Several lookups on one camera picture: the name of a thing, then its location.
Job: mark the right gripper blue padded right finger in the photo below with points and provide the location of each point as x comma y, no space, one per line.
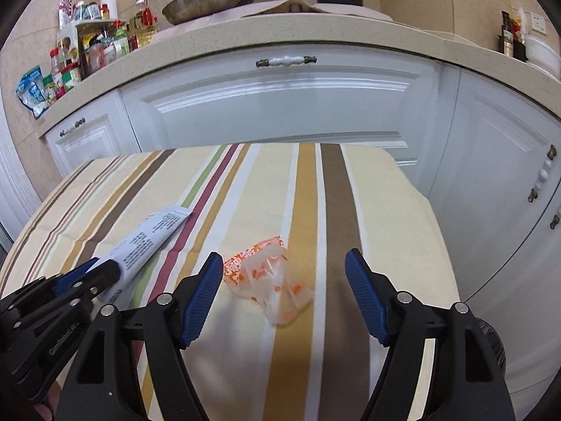
372,292

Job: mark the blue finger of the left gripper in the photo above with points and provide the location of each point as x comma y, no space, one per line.
66,282

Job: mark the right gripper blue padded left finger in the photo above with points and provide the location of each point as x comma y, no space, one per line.
197,295

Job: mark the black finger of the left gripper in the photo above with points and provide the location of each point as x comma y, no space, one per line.
103,275

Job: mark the pink orange plastic wrapper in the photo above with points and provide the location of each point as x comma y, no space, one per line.
264,274

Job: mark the white printed paper receipt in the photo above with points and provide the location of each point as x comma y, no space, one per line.
135,250

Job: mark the black trash bin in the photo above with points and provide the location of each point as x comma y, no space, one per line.
495,342

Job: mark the person left hand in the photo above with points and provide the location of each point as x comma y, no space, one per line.
49,404

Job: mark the striped tablecloth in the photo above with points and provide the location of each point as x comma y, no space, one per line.
284,339

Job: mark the blue snack packet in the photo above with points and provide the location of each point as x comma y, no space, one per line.
30,92

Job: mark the spice rack with bottles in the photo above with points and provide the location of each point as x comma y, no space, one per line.
89,38

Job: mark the cooking oil bottle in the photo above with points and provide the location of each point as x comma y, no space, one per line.
142,27

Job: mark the paper towel roll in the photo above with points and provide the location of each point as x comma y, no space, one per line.
112,8

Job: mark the dark sauce bottle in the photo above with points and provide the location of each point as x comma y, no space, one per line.
507,35

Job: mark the steel wok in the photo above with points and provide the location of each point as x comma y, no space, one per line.
180,11

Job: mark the white bowl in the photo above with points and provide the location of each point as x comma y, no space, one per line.
542,56

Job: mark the small drawer handle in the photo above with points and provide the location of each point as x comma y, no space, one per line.
73,127

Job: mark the right cabinet door handle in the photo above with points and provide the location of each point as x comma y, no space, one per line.
555,221

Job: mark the cabinet door handle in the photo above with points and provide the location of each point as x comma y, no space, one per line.
555,221
543,174

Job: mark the left cabinet door handle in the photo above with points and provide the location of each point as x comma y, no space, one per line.
543,174

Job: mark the white drawer handle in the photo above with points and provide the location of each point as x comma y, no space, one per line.
286,61

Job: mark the wall power socket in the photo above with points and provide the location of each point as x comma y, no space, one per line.
538,23

